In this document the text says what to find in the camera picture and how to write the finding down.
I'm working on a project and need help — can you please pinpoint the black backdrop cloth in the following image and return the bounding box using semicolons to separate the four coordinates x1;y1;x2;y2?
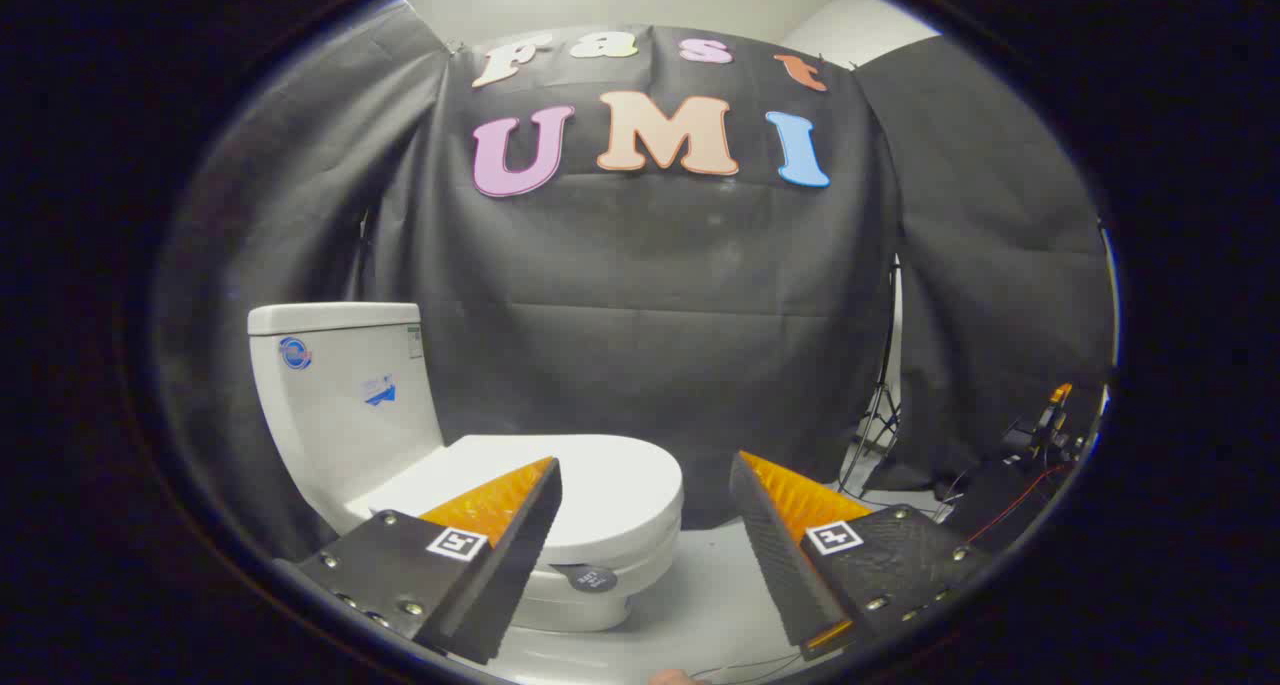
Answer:
150;0;1117;566

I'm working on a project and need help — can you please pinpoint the black device with orange top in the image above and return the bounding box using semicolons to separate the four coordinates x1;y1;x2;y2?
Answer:
1003;382;1079;466

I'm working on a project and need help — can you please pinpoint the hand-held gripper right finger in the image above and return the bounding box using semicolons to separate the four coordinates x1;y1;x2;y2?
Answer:
728;450;993;663

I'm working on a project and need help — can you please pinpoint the black equipment box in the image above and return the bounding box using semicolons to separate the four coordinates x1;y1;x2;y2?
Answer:
945;455;1071;554

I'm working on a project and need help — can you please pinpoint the white toilet tank lid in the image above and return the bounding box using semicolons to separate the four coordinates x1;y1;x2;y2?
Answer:
248;302;422;337

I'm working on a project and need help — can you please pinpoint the white toilet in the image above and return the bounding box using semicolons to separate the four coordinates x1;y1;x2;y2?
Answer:
248;303;683;634

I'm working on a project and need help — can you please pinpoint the red cable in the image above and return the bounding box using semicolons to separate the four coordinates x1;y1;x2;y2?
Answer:
965;463;1073;546

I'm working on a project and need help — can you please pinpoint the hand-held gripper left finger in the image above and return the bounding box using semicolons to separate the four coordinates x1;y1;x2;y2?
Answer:
272;455;564;666

